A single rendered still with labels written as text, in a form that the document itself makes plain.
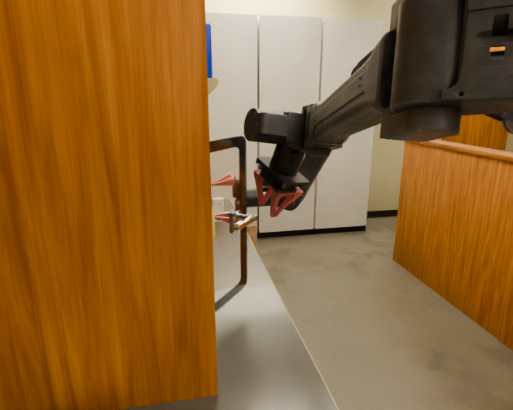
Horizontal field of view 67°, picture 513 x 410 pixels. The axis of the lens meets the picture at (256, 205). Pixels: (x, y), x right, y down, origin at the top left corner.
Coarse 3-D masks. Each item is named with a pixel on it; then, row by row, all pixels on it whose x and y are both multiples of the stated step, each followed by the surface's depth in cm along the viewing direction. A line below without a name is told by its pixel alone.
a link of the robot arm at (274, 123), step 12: (252, 108) 67; (252, 120) 67; (264, 120) 64; (276, 120) 65; (288, 120) 66; (300, 120) 67; (252, 132) 67; (264, 132) 65; (276, 132) 65; (288, 132) 66; (300, 132) 68; (276, 144) 71; (300, 144) 68; (324, 156) 67
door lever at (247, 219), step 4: (236, 212) 94; (240, 212) 95; (236, 216) 94; (240, 216) 94; (244, 216) 93; (248, 216) 91; (252, 216) 91; (256, 216) 92; (240, 220) 88; (244, 220) 88; (248, 220) 89; (252, 220) 91; (236, 224) 86; (240, 224) 86; (244, 224) 88; (248, 224) 90; (236, 228) 86; (240, 228) 86
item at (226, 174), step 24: (216, 144) 82; (240, 144) 92; (216, 168) 84; (240, 168) 93; (216, 192) 85; (240, 192) 95; (216, 216) 86; (216, 240) 87; (240, 240) 98; (216, 264) 89; (240, 264) 99; (216, 288) 90; (240, 288) 101
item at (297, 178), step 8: (280, 144) 73; (280, 152) 72; (288, 152) 72; (296, 152) 72; (304, 152) 73; (256, 160) 78; (264, 160) 77; (272, 160) 74; (280, 160) 73; (288, 160) 72; (296, 160) 73; (272, 168) 74; (280, 168) 73; (288, 168) 73; (296, 168) 74; (280, 176) 73; (288, 176) 74; (296, 176) 75; (280, 184) 73; (288, 184) 72; (296, 184) 73; (304, 184) 74
